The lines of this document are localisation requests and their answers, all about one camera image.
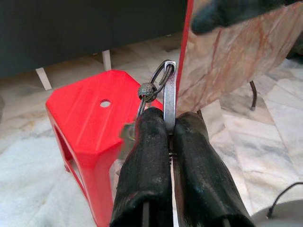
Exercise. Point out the black sideboard with white legs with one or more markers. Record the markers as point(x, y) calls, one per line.
point(82, 28)

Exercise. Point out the red framed mirror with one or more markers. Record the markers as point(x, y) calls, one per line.
point(236, 63)

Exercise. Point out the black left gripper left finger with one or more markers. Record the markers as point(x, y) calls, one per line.
point(146, 165)

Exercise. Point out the black mirror stand leg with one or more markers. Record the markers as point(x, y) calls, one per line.
point(254, 97)

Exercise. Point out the dimpled metal bead charm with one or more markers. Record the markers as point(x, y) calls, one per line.
point(146, 92)

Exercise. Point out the silver metal key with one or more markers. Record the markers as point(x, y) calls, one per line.
point(170, 99)

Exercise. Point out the grey rounded object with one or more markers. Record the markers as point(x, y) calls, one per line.
point(284, 215)

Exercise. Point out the red plastic stool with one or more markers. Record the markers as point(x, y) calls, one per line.
point(94, 123)

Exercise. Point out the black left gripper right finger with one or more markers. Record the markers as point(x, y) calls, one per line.
point(201, 179)

